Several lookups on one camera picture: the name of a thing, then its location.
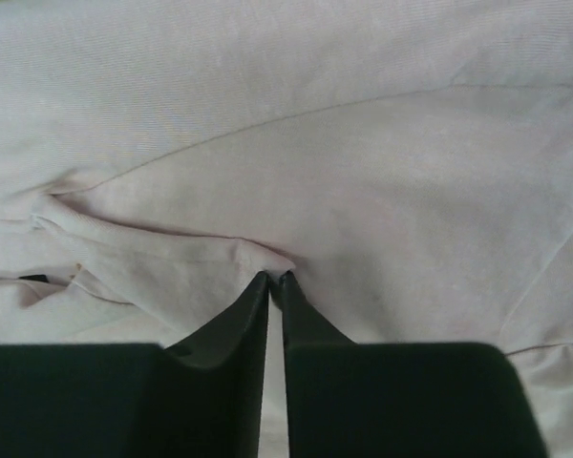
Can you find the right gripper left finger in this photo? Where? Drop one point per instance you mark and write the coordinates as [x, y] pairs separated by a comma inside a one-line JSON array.
[[219, 340]]

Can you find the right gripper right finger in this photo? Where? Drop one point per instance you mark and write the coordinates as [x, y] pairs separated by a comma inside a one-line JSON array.
[[302, 324]]

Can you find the dusty pink graphic t-shirt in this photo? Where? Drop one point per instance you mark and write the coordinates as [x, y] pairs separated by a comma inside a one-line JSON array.
[[410, 161]]

